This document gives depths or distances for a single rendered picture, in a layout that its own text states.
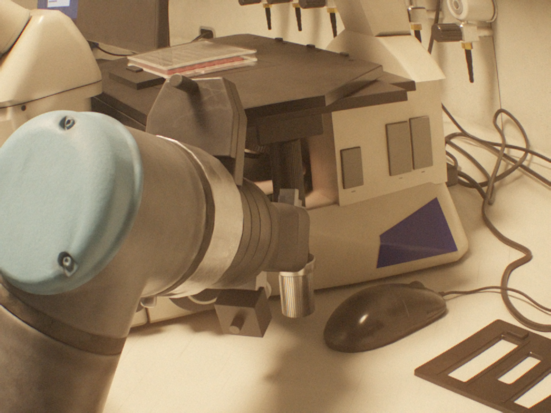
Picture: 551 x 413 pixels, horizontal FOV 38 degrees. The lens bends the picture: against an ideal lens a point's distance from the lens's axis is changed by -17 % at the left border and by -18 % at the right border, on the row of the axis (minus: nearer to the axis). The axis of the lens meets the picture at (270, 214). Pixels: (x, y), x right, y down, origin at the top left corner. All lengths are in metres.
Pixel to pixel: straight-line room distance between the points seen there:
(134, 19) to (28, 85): 0.51
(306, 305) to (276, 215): 0.16
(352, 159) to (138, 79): 0.21
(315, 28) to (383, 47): 0.94
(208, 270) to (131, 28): 0.74
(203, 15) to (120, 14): 1.13
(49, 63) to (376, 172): 0.33
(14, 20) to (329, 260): 0.38
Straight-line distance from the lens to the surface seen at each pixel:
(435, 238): 0.86
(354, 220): 0.84
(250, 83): 0.71
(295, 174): 0.73
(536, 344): 0.71
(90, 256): 0.40
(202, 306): 0.78
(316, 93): 0.66
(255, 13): 2.09
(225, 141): 0.56
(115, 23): 1.31
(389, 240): 0.84
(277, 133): 0.71
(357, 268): 0.83
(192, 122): 0.57
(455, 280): 0.84
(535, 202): 1.05
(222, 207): 0.51
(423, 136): 0.87
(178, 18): 2.61
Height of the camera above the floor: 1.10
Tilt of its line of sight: 20 degrees down
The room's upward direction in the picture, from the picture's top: 5 degrees counter-clockwise
